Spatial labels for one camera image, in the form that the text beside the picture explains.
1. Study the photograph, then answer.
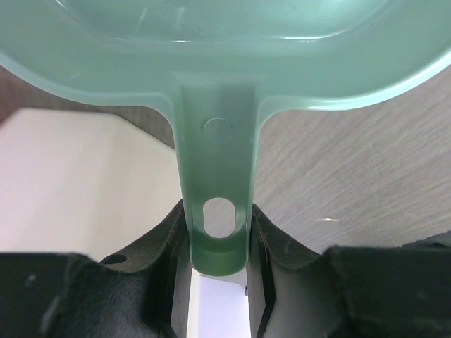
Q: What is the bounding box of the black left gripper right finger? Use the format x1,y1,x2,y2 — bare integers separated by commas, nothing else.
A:
246,208,450,337

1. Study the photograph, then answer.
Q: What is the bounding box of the green dustpan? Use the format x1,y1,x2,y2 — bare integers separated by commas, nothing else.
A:
1,1,450,276

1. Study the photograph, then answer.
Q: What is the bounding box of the white translucent waste bin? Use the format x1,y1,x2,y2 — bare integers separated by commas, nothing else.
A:
0,107,247,338

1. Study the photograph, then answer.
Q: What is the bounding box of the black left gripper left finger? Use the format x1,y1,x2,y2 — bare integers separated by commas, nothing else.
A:
1,204,192,337

